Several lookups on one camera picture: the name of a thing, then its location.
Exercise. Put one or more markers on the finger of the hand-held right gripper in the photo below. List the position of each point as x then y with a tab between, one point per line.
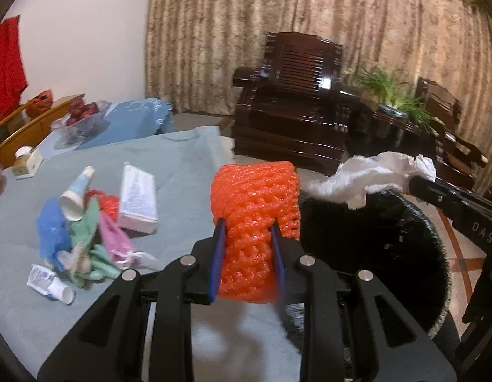
437	195

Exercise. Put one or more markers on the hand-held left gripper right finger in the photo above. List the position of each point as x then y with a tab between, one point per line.
278	264

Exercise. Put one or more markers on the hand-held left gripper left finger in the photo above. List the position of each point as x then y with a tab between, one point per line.
216	264

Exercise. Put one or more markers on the orange foam fruit net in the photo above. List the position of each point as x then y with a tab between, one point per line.
254	207

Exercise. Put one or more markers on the white plastic bag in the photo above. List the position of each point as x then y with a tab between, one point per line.
373	175

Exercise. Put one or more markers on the black trash bin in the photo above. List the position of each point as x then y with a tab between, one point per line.
369	238

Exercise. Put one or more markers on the blue and white paper cup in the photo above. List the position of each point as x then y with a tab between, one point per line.
75	195

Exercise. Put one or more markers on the small white tube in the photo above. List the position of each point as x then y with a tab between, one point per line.
51	284

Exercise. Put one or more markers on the dark wooden armchair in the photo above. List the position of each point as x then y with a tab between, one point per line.
449	127
293	103

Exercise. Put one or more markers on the dark wooden side table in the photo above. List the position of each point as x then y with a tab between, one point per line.
381	135

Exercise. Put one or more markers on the white cardboard box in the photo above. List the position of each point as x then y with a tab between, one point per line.
136	199

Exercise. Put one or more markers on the pink face mask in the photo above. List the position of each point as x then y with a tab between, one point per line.
114	242

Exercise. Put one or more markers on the grey-blue tablecloth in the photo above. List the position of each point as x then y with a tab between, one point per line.
178	167

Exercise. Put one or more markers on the green potted plant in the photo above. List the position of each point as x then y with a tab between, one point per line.
389	87

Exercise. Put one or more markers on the red foam net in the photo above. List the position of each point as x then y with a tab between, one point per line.
109	205

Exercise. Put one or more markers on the glass fruit bowl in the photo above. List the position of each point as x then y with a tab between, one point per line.
80	131

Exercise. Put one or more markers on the red apple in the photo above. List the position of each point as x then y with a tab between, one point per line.
83	109
72	121

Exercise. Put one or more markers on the white tissue box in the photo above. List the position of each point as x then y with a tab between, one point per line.
27	163

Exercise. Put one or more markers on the light wooden bench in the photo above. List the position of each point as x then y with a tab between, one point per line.
39	121

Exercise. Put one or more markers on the beige patterned curtain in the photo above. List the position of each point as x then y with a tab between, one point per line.
230	8

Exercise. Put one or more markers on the red cloth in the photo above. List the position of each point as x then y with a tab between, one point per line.
7	67

